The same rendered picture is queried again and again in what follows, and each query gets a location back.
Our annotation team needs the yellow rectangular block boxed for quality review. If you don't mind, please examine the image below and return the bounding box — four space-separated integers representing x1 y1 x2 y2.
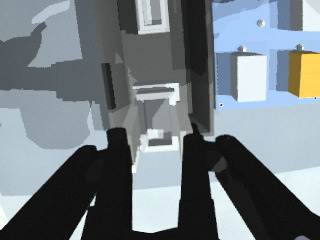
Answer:
288 52 320 98

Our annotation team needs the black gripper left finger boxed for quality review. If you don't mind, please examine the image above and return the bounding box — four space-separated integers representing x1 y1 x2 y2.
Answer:
0 106 141 240

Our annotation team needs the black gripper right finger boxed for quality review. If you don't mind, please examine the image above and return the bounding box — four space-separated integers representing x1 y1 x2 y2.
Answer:
176 102 320 240

